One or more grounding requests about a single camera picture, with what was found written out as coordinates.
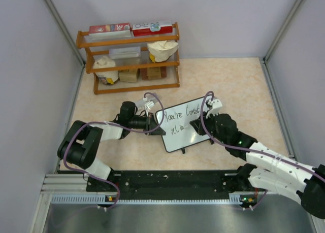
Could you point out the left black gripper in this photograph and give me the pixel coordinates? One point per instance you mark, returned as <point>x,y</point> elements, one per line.
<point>151,123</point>

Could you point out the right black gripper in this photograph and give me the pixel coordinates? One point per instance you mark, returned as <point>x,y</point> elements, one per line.
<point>199,126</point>

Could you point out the black framed whiteboard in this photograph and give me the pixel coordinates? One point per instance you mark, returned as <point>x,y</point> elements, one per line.
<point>172,120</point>

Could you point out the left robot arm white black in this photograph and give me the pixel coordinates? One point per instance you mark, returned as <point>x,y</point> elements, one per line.
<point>80,145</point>

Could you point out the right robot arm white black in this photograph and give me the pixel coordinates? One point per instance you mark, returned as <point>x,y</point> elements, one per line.
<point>265,168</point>

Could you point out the brown cardboard box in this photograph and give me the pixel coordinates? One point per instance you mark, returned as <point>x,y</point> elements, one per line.
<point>153,73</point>

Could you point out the tan cardboard box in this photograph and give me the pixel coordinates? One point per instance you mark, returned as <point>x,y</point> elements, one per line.
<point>130,75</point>

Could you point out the wooden three tier shelf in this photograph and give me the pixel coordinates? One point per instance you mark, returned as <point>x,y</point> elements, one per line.
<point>95,50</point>

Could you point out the cream paper bag upper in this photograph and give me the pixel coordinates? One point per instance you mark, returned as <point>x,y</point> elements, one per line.
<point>160,51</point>

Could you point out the clear plastic box on shelf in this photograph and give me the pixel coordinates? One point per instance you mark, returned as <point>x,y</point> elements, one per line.
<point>128,52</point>

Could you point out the red white wrap box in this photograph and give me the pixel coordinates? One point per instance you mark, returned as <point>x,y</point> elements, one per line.
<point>152,28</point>

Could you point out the red white foil box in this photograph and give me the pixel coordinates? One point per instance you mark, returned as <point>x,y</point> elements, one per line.
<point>110,31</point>

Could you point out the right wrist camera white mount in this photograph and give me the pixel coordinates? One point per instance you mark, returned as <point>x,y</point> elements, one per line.
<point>214,106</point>

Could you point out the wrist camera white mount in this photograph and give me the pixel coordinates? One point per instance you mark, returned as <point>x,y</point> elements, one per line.
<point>214,106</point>
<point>149,103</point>

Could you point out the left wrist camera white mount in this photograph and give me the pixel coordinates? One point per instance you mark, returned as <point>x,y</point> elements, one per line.
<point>149,103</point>

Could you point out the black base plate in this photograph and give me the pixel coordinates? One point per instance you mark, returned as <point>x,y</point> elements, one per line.
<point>170,185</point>

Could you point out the aluminium rail frame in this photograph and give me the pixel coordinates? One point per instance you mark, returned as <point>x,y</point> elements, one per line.
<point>64,183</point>

